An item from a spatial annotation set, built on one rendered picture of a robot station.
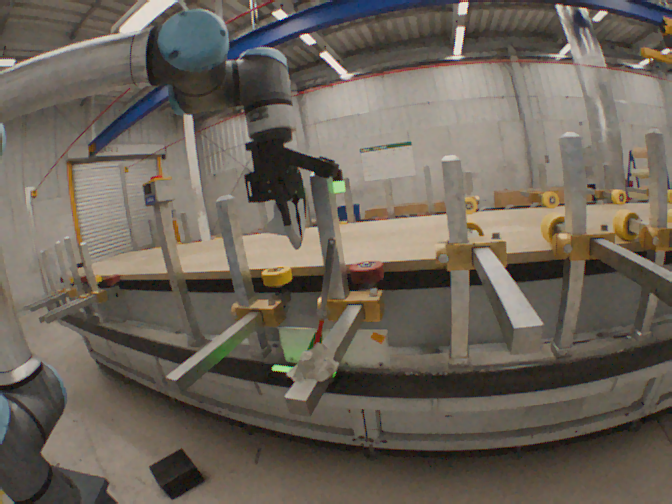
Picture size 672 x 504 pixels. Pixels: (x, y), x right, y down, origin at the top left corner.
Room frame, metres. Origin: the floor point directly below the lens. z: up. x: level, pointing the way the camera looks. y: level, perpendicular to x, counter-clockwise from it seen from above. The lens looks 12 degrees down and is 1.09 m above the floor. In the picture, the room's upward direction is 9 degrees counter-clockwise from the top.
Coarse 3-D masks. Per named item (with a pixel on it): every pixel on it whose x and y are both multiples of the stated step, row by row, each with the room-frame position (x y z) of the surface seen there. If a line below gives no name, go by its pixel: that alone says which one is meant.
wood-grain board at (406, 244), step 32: (352, 224) 1.48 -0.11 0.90; (384, 224) 1.31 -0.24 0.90; (416, 224) 1.18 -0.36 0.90; (480, 224) 0.97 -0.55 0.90; (512, 224) 0.88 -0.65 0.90; (608, 224) 0.65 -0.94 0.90; (128, 256) 1.92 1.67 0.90; (160, 256) 1.52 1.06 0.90; (192, 256) 1.28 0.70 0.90; (224, 256) 1.13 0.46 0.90; (256, 256) 1.01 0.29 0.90; (288, 256) 0.92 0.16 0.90; (320, 256) 0.85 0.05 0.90; (352, 256) 0.79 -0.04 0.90; (384, 256) 0.73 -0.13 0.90; (416, 256) 0.68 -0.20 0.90; (512, 256) 0.57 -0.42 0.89; (544, 256) 0.54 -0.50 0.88
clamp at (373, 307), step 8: (328, 296) 0.58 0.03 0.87; (352, 296) 0.56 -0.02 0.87; (360, 296) 0.55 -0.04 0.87; (368, 296) 0.55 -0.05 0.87; (376, 296) 0.54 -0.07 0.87; (320, 304) 0.57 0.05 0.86; (328, 304) 0.56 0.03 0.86; (336, 304) 0.55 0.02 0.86; (344, 304) 0.55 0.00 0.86; (352, 304) 0.54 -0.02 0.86; (360, 304) 0.53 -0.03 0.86; (368, 304) 0.53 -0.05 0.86; (376, 304) 0.52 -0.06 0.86; (336, 312) 0.55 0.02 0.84; (368, 312) 0.53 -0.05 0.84; (376, 312) 0.52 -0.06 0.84; (328, 320) 0.56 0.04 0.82; (336, 320) 0.55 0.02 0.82; (368, 320) 0.53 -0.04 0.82; (376, 320) 0.52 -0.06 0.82
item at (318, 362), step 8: (320, 344) 0.38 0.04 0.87; (304, 352) 0.36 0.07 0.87; (312, 352) 0.37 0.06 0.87; (320, 352) 0.35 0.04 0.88; (328, 352) 0.36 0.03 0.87; (304, 360) 0.33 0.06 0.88; (312, 360) 0.34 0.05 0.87; (320, 360) 0.34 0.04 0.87; (328, 360) 0.33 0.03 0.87; (296, 368) 0.33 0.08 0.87; (304, 368) 0.32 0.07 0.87; (312, 368) 0.33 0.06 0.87; (320, 368) 0.32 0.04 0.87; (328, 368) 0.31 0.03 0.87; (296, 376) 0.31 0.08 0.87; (304, 376) 0.31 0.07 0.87; (312, 376) 0.31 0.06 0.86; (320, 376) 0.31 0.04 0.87
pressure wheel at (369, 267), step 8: (360, 264) 0.68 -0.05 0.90; (368, 264) 0.65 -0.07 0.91; (376, 264) 0.65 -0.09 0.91; (352, 272) 0.64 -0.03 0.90; (360, 272) 0.62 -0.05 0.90; (368, 272) 0.62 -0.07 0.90; (376, 272) 0.62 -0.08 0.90; (352, 280) 0.65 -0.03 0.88; (360, 280) 0.62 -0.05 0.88; (368, 280) 0.62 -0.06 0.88; (376, 280) 0.62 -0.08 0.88
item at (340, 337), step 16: (368, 288) 0.62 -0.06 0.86; (352, 320) 0.47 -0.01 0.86; (336, 336) 0.42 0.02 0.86; (352, 336) 0.45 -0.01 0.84; (336, 352) 0.38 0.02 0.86; (336, 368) 0.37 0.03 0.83; (304, 384) 0.30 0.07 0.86; (320, 384) 0.31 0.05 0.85; (288, 400) 0.28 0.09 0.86; (304, 400) 0.27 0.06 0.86
